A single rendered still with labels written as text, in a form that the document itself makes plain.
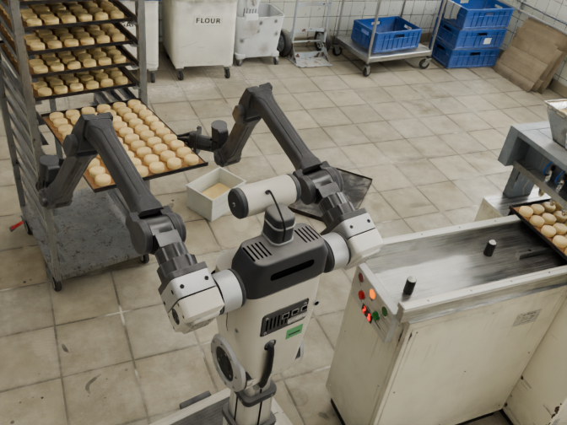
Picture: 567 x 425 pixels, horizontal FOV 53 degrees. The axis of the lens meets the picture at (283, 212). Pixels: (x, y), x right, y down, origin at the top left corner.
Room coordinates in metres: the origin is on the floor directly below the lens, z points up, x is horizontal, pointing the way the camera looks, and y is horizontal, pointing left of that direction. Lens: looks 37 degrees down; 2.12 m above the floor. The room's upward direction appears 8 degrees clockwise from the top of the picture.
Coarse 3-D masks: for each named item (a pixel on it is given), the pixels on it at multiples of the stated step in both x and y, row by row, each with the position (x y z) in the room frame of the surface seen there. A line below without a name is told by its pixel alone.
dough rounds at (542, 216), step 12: (540, 204) 1.94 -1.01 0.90; (528, 216) 1.83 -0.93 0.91; (540, 216) 1.85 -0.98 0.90; (552, 216) 1.84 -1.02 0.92; (564, 216) 1.85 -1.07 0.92; (540, 228) 1.77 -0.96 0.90; (552, 228) 1.76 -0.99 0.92; (564, 228) 1.77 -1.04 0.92; (552, 240) 1.70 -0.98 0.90; (564, 240) 1.69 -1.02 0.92; (564, 252) 1.64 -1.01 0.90
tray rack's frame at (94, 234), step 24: (0, 72) 2.38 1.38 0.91; (0, 96) 2.37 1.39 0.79; (96, 192) 2.58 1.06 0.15; (24, 216) 2.30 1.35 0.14; (72, 216) 2.35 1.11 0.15; (96, 216) 2.38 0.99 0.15; (120, 216) 2.41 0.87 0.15; (72, 240) 2.16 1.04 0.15; (96, 240) 2.18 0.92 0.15; (120, 240) 2.21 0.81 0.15; (48, 264) 1.97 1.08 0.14; (72, 264) 1.99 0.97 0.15; (96, 264) 2.01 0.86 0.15
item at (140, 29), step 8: (144, 0) 2.19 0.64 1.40; (136, 8) 2.18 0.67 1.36; (144, 8) 2.19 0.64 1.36; (144, 16) 2.19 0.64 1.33; (136, 24) 2.19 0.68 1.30; (144, 24) 2.19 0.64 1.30; (136, 32) 2.19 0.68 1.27; (144, 32) 2.19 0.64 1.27; (144, 40) 2.19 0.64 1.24; (144, 48) 2.18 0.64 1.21; (144, 56) 2.18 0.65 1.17; (144, 64) 2.18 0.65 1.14; (144, 72) 2.18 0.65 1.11; (144, 80) 2.18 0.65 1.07; (144, 88) 2.18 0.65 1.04; (144, 96) 2.18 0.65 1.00
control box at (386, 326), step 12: (372, 276) 1.44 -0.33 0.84; (360, 288) 1.45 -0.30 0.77; (372, 288) 1.39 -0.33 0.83; (384, 288) 1.39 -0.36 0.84; (360, 300) 1.43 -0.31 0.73; (372, 300) 1.38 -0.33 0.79; (384, 300) 1.33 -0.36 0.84; (372, 312) 1.36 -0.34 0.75; (396, 312) 1.29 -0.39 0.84; (372, 324) 1.35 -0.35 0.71; (384, 324) 1.30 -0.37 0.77; (396, 324) 1.29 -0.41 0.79; (384, 336) 1.28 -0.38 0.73
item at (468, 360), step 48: (480, 240) 1.73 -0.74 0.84; (528, 240) 1.77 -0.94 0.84; (432, 288) 1.42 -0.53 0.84; (432, 336) 1.30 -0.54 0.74; (480, 336) 1.40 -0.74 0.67; (528, 336) 1.52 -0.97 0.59; (336, 384) 1.48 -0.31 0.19; (384, 384) 1.26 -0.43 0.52; (432, 384) 1.34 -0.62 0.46; (480, 384) 1.46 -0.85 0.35
